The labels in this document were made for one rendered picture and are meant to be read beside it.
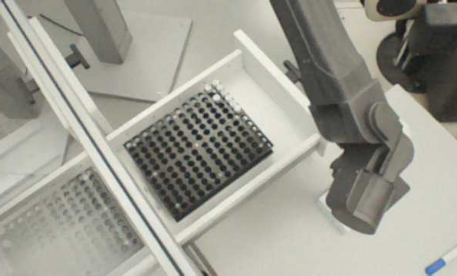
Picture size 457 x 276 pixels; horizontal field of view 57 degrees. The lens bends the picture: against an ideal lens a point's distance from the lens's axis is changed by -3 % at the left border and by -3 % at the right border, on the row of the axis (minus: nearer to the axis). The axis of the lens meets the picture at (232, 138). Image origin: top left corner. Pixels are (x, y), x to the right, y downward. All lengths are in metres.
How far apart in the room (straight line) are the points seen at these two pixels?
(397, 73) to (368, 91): 1.18
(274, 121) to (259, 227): 0.22
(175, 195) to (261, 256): 0.21
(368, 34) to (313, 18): 1.28
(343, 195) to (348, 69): 0.14
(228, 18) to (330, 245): 1.43
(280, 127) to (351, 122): 0.41
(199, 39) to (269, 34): 0.32
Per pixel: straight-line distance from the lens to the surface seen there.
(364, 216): 0.51
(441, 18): 1.22
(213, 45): 2.02
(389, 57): 1.71
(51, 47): 0.97
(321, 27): 0.48
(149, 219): 0.68
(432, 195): 0.97
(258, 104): 0.90
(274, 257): 0.88
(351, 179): 0.51
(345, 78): 0.48
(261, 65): 0.85
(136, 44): 2.05
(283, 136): 0.87
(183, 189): 0.81
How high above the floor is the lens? 1.63
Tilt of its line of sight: 66 degrees down
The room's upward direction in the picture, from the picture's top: 9 degrees counter-clockwise
